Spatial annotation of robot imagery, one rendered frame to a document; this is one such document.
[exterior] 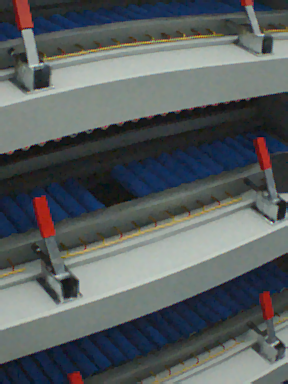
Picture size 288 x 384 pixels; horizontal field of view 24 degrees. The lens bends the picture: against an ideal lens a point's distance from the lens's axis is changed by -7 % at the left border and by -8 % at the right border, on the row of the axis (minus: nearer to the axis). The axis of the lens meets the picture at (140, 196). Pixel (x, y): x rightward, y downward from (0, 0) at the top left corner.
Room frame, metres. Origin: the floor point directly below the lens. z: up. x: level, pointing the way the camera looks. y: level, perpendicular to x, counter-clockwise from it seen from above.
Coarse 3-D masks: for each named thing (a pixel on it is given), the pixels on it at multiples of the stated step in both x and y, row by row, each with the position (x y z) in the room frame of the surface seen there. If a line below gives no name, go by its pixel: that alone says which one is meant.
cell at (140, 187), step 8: (112, 168) 0.75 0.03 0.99; (120, 168) 0.75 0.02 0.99; (112, 176) 0.75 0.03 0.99; (120, 176) 0.74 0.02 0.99; (128, 176) 0.73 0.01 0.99; (128, 184) 0.73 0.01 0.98; (136, 184) 0.72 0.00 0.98; (144, 184) 0.72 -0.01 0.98; (136, 192) 0.72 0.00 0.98; (144, 192) 0.71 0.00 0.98; (152, 192) 0.71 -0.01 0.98
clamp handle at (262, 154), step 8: (256, 144) 0.72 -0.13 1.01; (264, 144) 0.72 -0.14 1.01; (256, 152) 0.72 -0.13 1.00; (264, 152) 0.72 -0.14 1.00; (264, 160) 0.71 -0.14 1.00; (264, 168) 0.71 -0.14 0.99; (264, 176) 0.71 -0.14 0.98; (272, 184) 0.71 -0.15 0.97; (272, 192) 0.71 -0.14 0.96; (272, 200) 0.70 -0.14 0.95
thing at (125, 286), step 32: (160, 128) 0.81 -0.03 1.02; (192, 128) 0.84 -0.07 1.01; (32, 160) 0.72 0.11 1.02; (64, 160) 0.75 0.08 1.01; (160, 224) 0.68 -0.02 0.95; (224, 224) 0.69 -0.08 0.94; (256, 224) 0.69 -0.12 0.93; (128, 256) 0.63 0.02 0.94; (160, 256) 0.63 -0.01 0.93; (192, 256) 0.63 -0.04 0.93; (224, 256) 0.64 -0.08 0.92; (256, 256) 0.68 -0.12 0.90; (32, 288) 0.57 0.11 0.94; (96, 288) 0.58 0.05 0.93; (128, 288) 0.58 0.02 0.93; (160, 288) 0.60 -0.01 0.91; (192, 288) 0.63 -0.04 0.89; (0, 320) 0.52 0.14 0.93; (32, 320) 0.52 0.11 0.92; (64, 320) 0.55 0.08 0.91; (96, 320) 0.57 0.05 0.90; (128, 320) 0.59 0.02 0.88; (0, 352) 0.51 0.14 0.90; (32, 352) 0.53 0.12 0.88
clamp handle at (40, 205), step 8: (32, 200) 0.58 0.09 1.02; (40, 200) 0.58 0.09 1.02; (40, 208) 0.57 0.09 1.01; (48, 208) 0.58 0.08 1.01; (40, 216) 0.57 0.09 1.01; (48, 216) 0.57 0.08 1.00; (40, 224) 0.57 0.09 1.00; (48, 224) 0.57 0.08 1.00; (40, 232) 0.57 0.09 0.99; (48, 232) 0.57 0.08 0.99; (48, 240) 0.57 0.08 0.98; (48, 248) 0.56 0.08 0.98; (56, 248) 0.57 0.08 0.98; (56, 256) 0.57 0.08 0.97; (56, 264) 0.56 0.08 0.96; (56, 272) 0.56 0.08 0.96; (64, 272) 0.56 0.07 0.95
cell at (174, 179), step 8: (144, 160) 0.77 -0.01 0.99; (152, 160) 0.77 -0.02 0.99; (152, 168) 0.76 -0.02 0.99; (160, 168) 0.76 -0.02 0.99; (168, 168) 0.76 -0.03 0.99; (160, 176) 0.75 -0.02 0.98; (168, 176) 0.74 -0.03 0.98; (176, 176) 0.74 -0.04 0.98; (176, 184) 0.73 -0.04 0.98; (184, 184) 0.73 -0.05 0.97
